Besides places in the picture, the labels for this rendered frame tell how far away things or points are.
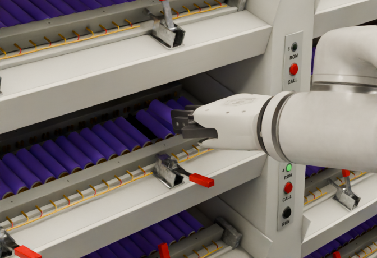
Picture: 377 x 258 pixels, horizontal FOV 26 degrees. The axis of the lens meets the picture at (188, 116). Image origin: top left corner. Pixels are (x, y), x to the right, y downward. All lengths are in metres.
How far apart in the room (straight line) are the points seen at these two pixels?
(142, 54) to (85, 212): 0.21
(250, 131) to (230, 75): 0.29
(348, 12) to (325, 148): 0.45
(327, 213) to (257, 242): 0.20
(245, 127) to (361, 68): 0.16
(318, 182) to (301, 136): 0.57
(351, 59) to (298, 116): 0.09
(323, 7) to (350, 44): 0.40
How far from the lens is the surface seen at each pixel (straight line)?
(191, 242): 1.26
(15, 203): 0.98
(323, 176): 1.49
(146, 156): 1.09
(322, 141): 0.89
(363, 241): 1.68
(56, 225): 1.00
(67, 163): 1.06
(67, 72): 0.93
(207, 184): 1.04
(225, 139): 0.97
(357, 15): 1.33
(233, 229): 1.29
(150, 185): 1.08
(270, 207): 1.26
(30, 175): 1.03
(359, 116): 0.87
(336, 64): 0.89
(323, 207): 1.45
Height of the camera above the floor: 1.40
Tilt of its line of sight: 21 degrees down
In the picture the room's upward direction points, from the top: straight up
